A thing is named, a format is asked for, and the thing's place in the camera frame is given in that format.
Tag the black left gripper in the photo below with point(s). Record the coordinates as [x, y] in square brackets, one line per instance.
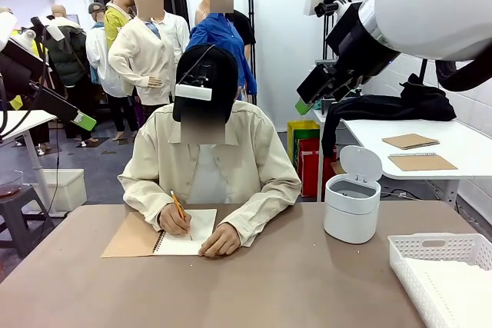
[19, 68]

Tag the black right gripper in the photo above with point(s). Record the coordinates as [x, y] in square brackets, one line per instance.
[357, 44]

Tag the yellow pencil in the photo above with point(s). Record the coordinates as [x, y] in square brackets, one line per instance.
[177, 205]

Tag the spiral notebook brown cover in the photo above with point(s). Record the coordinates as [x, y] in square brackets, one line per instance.
[130, 239]

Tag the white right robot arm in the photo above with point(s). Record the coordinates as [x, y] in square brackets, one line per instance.
[430, 5]

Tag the person right forearm cream sleeve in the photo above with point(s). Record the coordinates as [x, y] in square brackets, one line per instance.
[142, 193]

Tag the person left forearm cream sleeve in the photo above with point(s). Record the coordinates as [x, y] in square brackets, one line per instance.
[265, 209]

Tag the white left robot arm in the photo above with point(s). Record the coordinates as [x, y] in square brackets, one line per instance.
[5, 32]

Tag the person right hand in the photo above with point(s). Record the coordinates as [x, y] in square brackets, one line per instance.
[171, 220]

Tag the person left hand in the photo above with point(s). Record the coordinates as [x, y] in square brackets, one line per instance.
[225, 239]

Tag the yellow shopping bag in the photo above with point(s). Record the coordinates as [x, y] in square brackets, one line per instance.
[303, 125]

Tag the green shopping bag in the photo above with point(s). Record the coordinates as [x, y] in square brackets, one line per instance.
[307, 134]

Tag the white height-adjustable table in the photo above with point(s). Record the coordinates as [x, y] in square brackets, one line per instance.
[23, 118]

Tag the red shopping bag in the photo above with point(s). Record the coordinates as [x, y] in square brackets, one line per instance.
[309, 174]

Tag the mannequin white shirt grey cap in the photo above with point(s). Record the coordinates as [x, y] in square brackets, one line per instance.
[98, 55]

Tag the person torso cream jacket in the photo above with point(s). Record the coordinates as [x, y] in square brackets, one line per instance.
[246, 143]

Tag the mannequin dark green vest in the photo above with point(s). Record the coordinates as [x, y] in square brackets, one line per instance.
[65, 55]

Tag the white plastic storage box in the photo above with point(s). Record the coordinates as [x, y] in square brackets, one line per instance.
[69, 189]

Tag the black cloth garment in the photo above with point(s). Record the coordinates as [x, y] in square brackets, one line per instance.
[384, 107]

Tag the mannequin cream cardigan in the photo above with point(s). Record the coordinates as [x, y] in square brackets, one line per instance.
[146, 47]

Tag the black cap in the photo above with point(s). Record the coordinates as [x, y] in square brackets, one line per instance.
[215, 70]

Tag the mannequin yellow jacket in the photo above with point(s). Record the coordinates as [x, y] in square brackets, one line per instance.
[113, 26]

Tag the mannequin black t-shirt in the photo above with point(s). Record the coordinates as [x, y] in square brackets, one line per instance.
[244, 28]

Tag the clear glass bowl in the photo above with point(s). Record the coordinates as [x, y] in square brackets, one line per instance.
[9, 186]

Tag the dark grey stool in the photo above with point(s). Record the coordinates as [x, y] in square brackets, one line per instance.
[19, 205]

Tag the thick brown kraft notebook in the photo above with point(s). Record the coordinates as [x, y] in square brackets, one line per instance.
[409, 140]

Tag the mannequin blue shirt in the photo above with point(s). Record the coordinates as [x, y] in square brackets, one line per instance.
[219, 32]

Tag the white lidded trash bin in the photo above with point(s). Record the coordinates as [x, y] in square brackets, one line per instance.
[350, 220]

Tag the thin brown spiral notebook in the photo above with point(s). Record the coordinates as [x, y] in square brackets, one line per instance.
[423, 163]

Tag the white side table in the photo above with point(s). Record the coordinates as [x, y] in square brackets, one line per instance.
[473, 143]

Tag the white perforated plastic basket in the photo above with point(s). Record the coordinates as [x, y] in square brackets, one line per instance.
[403, 266]

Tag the black camera with white box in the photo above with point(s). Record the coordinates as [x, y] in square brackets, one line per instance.
[326, 7]

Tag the white head-mounted camera box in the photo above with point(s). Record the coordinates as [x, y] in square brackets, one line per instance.
[192, 92]

